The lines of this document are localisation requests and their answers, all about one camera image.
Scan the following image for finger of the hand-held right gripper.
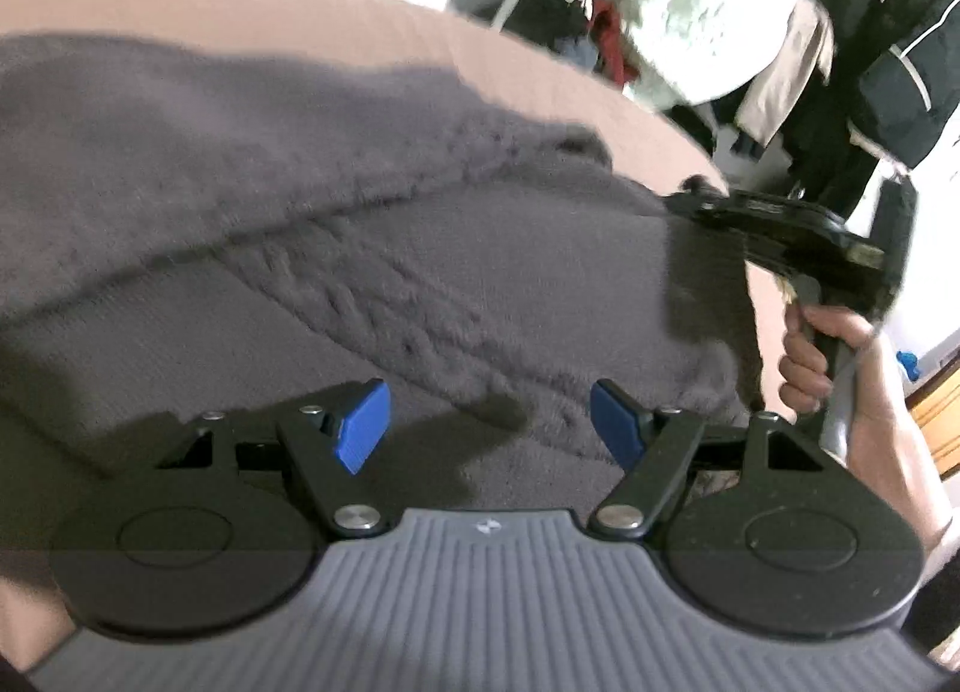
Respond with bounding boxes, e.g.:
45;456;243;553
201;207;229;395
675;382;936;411
664;176;741;229

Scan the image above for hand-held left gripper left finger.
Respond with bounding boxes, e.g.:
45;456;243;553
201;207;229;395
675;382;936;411
154;378;392;541

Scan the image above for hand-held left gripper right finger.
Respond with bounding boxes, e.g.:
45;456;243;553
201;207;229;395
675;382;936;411
589;379;826;541

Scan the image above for grey knitted sweater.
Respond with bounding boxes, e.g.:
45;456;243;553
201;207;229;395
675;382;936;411
0;32;767;577

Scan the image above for person's right forearm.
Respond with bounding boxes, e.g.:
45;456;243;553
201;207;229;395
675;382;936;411
851;435;956;559

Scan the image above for dark clothes pile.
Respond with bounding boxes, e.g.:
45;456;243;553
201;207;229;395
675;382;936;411
508;0;595;67

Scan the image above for person's right hand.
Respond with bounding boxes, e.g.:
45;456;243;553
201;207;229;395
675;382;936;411
778;306;922;469

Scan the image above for beige hanging garment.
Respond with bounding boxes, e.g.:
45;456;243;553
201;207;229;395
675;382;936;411
733;0;839;147

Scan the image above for black jacket with white piping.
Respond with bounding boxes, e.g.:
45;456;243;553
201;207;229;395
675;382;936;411
853;0;960;174

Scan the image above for red cloth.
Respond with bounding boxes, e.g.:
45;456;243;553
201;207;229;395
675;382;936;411
587;0;637;91

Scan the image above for pale green quilted garment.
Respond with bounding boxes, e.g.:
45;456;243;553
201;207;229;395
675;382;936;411
556;0;801;114

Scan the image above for wooden furniture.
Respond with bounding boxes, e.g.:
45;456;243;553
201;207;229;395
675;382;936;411
909;360;960;479

